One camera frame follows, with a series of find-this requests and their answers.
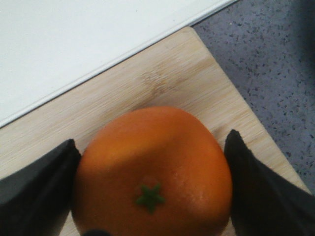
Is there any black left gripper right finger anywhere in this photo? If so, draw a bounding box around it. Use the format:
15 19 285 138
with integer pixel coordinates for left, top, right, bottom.
224 130 315 236

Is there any wooden cutting board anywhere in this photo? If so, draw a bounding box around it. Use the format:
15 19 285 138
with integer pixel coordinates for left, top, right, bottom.
0 28 308 236

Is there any cream serving tray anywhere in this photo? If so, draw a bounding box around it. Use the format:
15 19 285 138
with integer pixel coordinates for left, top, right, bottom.
0 0 230 126

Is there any orange fruit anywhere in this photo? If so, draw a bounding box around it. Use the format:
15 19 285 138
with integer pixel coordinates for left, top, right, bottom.
72 107 232 236

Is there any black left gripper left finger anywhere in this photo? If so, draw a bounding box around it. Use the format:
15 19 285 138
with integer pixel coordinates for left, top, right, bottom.
0 139 81 236

